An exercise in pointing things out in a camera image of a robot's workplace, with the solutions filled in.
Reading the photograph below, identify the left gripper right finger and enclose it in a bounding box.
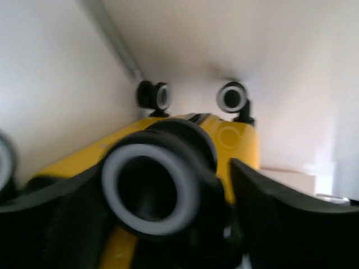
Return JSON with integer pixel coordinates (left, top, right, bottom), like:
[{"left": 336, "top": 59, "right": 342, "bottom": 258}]
[{"left": 229, "top": 159, "right": 358, "bottom": 268}]

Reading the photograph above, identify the yellow hard-shell suitcase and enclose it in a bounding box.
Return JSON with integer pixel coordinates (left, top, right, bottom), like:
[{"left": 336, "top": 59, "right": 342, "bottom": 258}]
[{"left": 1, "top": 81, "right": 259, "bottom": 268}]

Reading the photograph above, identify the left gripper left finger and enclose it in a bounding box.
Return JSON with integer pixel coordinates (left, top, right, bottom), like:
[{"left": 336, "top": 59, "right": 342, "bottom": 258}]
[{"left": 1, "top": 166, "right": 109, "bottom": 268}]

